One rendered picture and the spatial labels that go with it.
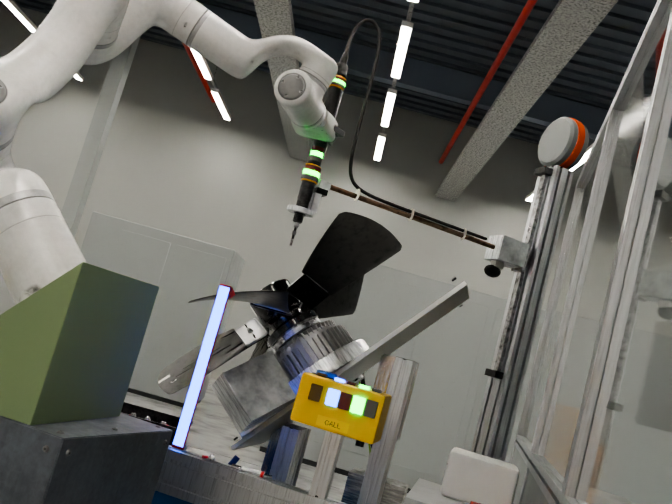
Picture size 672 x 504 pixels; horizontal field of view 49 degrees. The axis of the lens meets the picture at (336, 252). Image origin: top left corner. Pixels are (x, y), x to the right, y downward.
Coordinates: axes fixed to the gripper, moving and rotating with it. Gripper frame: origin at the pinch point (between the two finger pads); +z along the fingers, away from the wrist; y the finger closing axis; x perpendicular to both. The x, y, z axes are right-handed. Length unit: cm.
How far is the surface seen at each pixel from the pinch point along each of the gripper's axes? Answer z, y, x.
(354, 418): -41, 33, -62
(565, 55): 525, 55, 283
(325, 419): -41, 28, -64
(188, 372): -2, -16, -66
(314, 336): 1, 12, -49
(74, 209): 837, -607, 49
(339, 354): -1, 19, -52
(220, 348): 3, -11, -58
